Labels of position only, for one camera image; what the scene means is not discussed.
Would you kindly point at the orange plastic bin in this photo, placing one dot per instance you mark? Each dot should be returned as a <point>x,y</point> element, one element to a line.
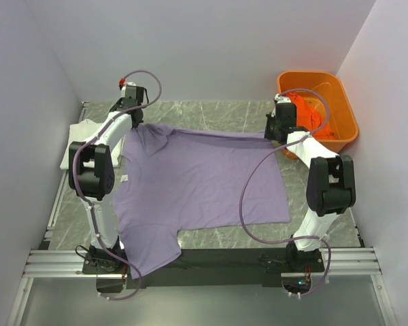
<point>325,92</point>

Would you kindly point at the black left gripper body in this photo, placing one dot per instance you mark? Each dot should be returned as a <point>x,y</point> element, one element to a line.
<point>143,116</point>

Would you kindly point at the purple t shirt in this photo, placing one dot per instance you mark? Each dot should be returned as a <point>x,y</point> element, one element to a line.
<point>179,179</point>

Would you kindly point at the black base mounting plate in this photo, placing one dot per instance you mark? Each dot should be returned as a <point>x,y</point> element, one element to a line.
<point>267,267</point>

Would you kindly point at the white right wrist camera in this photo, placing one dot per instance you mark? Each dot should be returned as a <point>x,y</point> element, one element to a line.
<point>281,100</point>

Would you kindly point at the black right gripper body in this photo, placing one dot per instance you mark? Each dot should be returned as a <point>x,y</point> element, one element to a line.
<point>271,126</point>

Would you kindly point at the orange t shirt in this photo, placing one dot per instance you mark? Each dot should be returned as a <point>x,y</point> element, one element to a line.
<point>308,117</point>

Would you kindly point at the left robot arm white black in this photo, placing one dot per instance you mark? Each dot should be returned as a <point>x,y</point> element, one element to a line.
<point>91,175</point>

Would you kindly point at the folded white t shirt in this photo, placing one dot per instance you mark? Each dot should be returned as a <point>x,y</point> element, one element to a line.
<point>82,132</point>

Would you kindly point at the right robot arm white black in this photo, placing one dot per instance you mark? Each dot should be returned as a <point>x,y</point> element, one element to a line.
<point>330,190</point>

